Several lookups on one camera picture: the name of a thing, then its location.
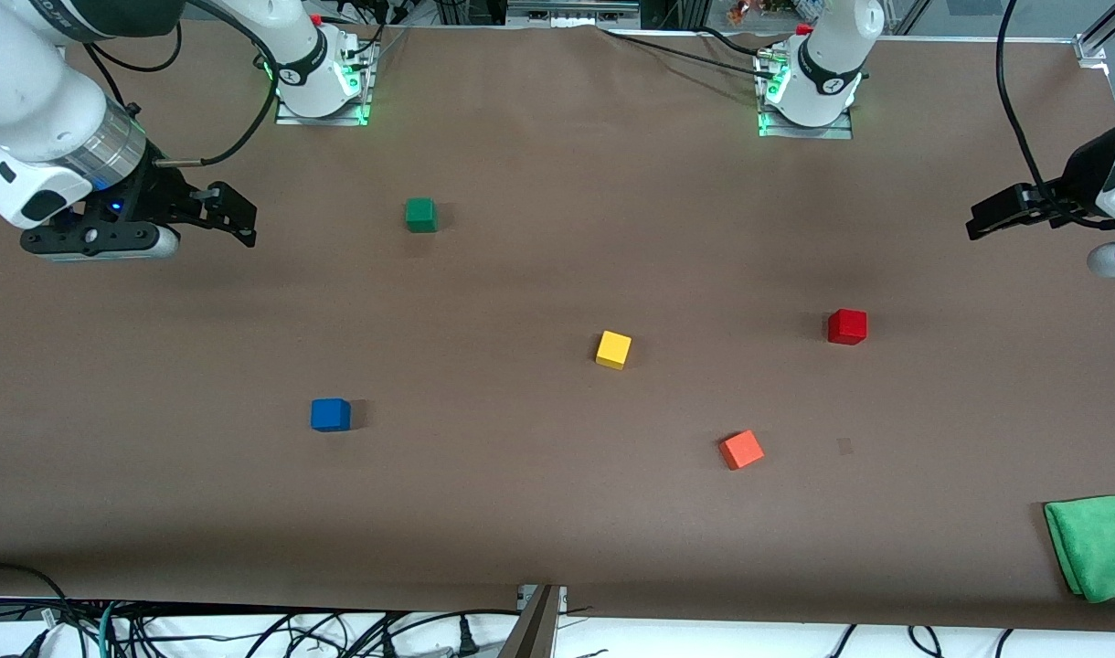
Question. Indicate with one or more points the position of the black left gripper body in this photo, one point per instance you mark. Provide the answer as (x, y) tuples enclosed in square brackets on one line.
[(1080, 181)]

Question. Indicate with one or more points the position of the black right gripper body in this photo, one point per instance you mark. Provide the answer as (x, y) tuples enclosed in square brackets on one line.
[(158, 195)]

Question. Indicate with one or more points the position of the red wooden block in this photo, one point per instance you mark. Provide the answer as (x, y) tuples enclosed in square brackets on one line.
[(847, 326)]

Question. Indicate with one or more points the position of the blue wooden block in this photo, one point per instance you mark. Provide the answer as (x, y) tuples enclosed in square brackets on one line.
[(330, 415)]

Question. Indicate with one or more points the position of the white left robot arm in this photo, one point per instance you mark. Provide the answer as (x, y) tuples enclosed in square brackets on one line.
[(832, 64)]

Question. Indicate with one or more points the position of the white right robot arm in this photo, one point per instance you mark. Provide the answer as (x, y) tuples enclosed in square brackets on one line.
[(37, 100)]

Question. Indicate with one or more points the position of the green wooden block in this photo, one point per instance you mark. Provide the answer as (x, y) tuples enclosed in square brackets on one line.
[(419, 215)]

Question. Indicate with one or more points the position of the green microfibre cloth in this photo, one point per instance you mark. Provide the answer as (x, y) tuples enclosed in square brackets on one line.
[(1101, 546)]

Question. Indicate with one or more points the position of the orange wooden block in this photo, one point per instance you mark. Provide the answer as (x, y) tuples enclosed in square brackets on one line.
[(741, 450)]

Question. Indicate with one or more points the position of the yellow wooden block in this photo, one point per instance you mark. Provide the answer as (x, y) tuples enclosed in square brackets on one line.
[(613, 350)]

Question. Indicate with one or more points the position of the aluminium frame corner profile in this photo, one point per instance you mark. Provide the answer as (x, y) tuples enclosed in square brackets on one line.
[(1101, 41)]

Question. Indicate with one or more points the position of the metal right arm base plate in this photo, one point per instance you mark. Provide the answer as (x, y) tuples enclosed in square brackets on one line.
[(361, 100)]

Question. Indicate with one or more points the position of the grey metal rail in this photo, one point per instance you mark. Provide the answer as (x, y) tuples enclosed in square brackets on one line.
[(571, 11)]

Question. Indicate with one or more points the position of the brown angled post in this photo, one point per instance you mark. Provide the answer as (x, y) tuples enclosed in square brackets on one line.
[(532, 631)]

